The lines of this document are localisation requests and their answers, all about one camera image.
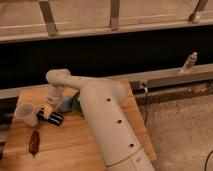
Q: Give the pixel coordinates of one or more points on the white plastic cup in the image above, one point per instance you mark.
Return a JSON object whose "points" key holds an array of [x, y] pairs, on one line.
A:
{"points": [[26, 112]]}

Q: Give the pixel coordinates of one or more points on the metal clamp fixture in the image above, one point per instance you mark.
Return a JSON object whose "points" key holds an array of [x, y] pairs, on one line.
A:
{"points": [[189, 63]]}

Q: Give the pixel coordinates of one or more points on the dark red pepper toy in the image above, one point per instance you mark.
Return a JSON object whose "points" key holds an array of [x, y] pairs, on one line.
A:
{"points": [[34, 143]]}

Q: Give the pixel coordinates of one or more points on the green round plate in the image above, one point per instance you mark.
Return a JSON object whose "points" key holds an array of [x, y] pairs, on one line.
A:
{"points": [[75, 104]]}

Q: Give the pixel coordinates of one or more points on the black white striped eraser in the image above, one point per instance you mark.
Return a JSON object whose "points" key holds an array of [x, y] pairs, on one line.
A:
{"points": [[54, 118]]}

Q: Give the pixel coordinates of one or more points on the wooden table board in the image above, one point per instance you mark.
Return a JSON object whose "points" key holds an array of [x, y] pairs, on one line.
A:
{"points": [[70, 147]]}

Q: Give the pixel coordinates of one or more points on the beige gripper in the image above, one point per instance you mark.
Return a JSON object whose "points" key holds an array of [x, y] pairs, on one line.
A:
{"points": [[47, 110]]}

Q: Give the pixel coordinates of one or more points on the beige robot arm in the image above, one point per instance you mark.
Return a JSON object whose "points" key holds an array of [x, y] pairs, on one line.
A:
{"points": [[100, 101]]}

